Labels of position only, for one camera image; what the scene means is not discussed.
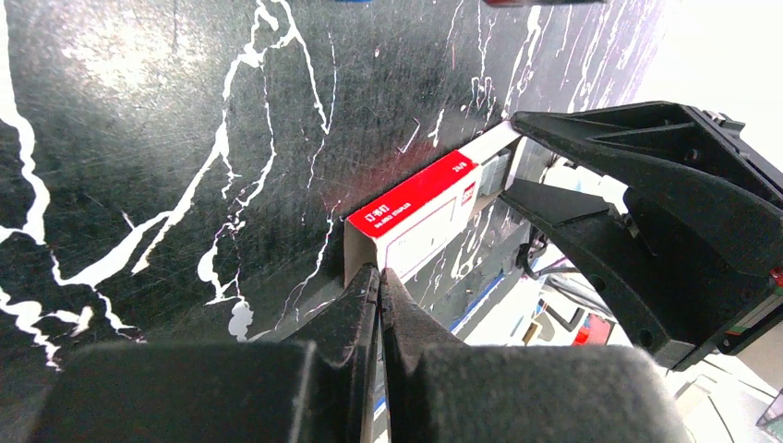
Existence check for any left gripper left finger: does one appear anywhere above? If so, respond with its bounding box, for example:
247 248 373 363
29 264 379 442

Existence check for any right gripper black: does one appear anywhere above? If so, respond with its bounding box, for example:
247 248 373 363
501 102 782 371

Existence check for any red white staple box sleeve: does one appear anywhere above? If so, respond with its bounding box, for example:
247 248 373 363
343 151 482 283

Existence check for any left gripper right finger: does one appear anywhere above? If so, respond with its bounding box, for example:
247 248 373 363
379 269 690 442

